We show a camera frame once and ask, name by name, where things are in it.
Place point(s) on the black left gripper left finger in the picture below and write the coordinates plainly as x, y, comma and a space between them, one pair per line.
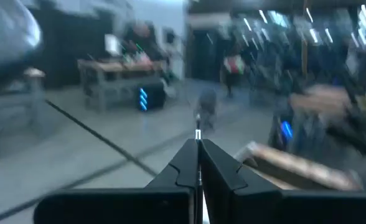
186, 168

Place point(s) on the grey office chair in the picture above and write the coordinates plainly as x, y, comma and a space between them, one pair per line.
207, 102

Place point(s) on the wooden workbench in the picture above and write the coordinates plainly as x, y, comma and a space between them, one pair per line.
117, 67

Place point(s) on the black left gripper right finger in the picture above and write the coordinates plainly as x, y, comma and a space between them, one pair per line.
220, 174

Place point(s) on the black computer blue lights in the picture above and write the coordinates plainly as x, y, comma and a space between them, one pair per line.
153, 96

